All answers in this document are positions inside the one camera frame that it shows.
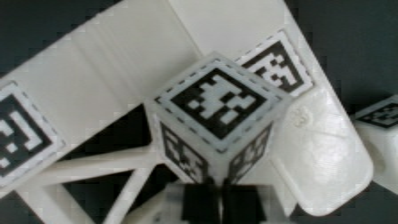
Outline white long back beam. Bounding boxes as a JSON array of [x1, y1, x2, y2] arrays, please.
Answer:
[[0, 0, 200, 198]]

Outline white long beam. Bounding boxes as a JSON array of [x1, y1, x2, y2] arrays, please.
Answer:
[[234, 29, 317, 98], [0, 0, 200, 198]]

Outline white small tagged cube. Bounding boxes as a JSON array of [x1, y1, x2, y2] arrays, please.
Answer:
[[353, 94, 398, 194]]

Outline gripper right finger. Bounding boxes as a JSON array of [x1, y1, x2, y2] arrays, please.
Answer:
[[223, 184, 267, 224]]

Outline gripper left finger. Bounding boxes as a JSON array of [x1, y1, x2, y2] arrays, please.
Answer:
[[182, 184, 221, 224]]

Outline white chair backrest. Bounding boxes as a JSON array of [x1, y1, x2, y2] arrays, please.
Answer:
[[17, 0, 378, 224]]

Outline white tagged block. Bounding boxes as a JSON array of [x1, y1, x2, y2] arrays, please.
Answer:
[[145, 53, 292, 184]]

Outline white long front beam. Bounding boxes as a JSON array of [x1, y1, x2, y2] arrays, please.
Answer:
[[234, 29, 317, 98]]

